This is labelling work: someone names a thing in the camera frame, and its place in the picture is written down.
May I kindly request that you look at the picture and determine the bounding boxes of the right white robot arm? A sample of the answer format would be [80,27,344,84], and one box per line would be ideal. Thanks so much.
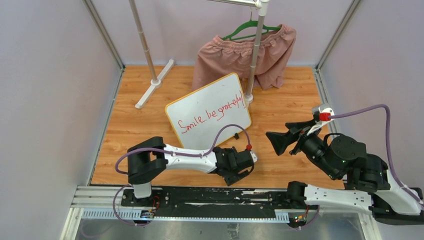
[266,121,424,226]

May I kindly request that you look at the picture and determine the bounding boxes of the yellow framed whiteboard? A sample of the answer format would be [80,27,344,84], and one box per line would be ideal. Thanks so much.
[164,72,252,150]

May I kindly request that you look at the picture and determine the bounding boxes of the silver clothes rack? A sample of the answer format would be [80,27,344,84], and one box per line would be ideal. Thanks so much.
[129,0,271,110]

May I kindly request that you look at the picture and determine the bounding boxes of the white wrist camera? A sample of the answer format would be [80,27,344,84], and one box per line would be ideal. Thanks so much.
[249,150,258,163]
[307,103,335,136]

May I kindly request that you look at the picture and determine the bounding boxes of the green clothes hanger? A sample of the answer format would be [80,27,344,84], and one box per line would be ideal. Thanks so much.
[221,11,281,41]

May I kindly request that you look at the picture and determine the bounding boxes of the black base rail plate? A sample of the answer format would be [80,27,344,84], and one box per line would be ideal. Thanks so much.
[71,185,332,223]

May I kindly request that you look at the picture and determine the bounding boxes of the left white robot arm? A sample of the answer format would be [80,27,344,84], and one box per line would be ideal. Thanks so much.
[124,136,258,207]

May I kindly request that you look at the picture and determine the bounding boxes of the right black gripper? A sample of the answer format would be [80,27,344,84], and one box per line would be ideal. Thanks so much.
[264,118,338,179]

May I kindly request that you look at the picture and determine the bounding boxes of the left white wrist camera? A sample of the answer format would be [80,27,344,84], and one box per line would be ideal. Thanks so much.
[249,150,258,163]

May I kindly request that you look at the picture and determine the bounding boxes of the pink shorts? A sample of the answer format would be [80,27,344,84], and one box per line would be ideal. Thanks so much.
[191,24,297,90]

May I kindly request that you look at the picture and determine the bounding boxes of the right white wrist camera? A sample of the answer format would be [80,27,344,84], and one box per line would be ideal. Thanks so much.
[307,103,335,136]

